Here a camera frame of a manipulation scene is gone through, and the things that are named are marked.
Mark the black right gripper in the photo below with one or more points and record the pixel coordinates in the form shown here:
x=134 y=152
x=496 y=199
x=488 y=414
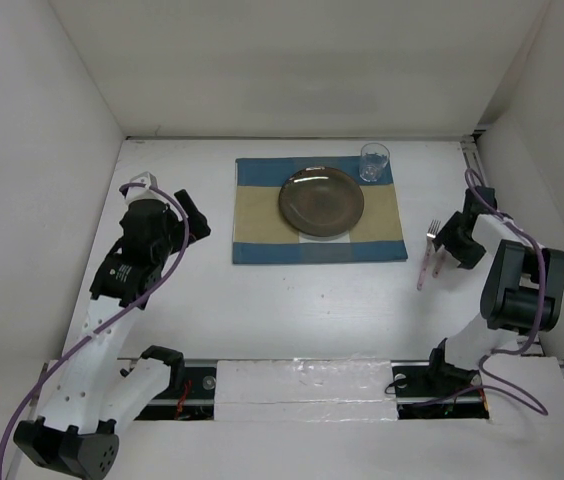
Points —
x=468 y=257

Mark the fork with pink handle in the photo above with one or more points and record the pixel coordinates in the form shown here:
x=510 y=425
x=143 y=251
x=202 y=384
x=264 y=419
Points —
x=431 y=234

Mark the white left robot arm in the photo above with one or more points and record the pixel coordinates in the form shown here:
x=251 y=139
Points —
x=77 y=432

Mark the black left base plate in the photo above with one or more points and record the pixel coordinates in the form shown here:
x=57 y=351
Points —
x=194 y=401

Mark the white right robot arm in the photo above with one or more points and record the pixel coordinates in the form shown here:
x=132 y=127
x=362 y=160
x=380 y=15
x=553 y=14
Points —
x=442 y=358

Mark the brown ceramic plate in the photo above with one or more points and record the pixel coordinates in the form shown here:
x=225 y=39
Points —
x=321 y=201

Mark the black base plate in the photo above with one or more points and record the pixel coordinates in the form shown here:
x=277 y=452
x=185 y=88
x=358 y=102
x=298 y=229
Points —
x=421 y=394
x=194 y=401

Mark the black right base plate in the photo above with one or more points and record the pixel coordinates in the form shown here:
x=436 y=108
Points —
x=421 y=394

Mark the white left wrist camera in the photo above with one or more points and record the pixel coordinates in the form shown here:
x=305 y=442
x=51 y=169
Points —
x=144 y=180

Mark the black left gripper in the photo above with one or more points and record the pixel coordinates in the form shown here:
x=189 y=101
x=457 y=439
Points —
x=196 y=220

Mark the blue beige checked placemat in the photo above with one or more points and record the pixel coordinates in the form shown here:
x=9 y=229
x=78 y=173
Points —
x=261 y=236

